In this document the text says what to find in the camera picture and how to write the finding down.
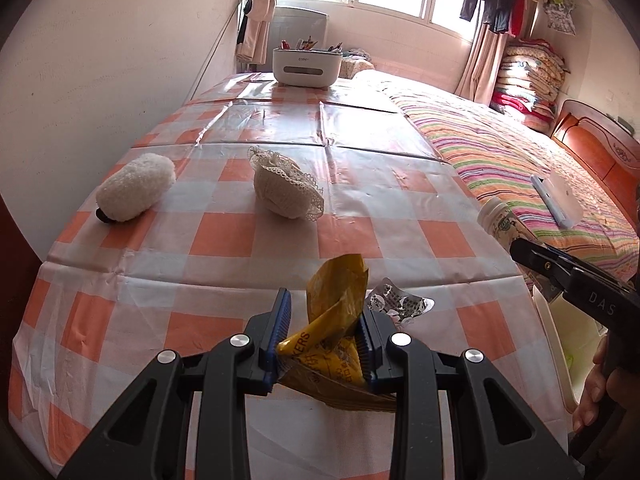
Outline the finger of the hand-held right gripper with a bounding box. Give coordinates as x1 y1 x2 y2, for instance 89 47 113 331
510 237 577 306

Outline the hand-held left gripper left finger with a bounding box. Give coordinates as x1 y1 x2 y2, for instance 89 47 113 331
57 287 292 480

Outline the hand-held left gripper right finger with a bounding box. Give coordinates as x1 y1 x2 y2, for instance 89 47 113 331
356 305 583 480

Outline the yellow snack wrapper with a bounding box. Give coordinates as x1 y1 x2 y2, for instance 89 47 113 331
276 253 398 411

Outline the white bottle with green print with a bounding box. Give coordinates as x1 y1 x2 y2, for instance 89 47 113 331
476 197 532 251

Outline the white plastic bin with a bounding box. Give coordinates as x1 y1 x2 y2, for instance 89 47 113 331
531 284 608 413

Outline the person's right hand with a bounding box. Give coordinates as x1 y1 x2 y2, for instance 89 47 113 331
572 342 610 433

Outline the crumpled silver foil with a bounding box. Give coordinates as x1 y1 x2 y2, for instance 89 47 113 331
365 278 436 328

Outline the white flat device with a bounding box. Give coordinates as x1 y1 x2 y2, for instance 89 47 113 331
530 172 583 229

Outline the striped colourful blanket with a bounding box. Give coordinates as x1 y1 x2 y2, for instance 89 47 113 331
350 70 640 281

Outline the wooden headboard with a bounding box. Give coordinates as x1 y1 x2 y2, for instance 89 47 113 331
550 99 640 211

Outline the orange checkered tablecloth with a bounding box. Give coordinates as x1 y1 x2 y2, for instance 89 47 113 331
7 71 571 480

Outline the beige lace pouch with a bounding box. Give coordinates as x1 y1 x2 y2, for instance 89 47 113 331
248 146 326 222

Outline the stack of folded quilts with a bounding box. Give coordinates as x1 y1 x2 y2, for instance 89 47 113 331
490 40 568 133

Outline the beige curtain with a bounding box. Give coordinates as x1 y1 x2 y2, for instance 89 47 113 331
235 0 278 66
457 25 508 106

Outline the patterned hanging cloth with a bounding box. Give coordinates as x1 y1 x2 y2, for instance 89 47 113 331
542 0 576 36

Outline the white desk organizer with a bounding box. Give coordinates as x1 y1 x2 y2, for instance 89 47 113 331
272 47 343 86

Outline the floral cushion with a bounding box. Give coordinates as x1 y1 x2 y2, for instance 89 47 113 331
340 47 376 78

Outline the bundle of pens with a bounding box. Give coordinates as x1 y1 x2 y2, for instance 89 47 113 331
277 36 343 53

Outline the white wall cable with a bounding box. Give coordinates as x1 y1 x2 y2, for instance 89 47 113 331
187 0 240 106

